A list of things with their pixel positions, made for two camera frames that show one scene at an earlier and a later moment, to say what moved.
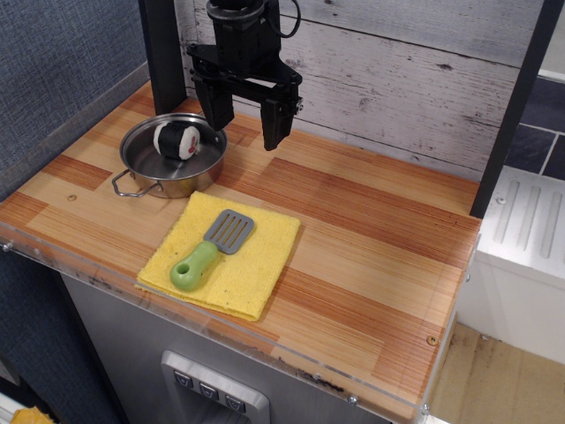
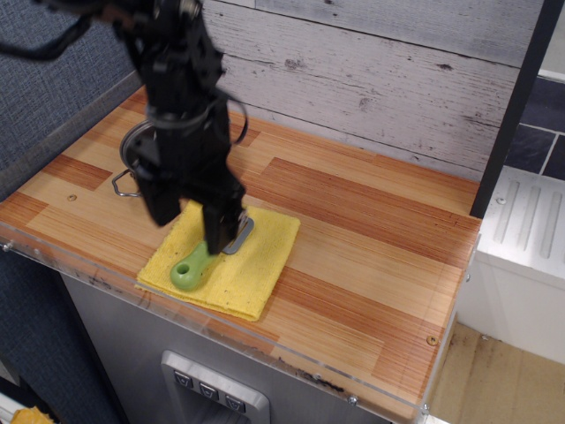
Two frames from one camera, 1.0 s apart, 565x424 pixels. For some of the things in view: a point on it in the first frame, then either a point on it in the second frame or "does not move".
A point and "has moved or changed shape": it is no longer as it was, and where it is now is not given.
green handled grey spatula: [227, 233] does not move
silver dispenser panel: [193, 393] does not move
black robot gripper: [246, 52] -> [188, 147]
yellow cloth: [240, 285] does not move
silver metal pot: [199, 173] has moved or changed shape
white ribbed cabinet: [515, 288] does not move
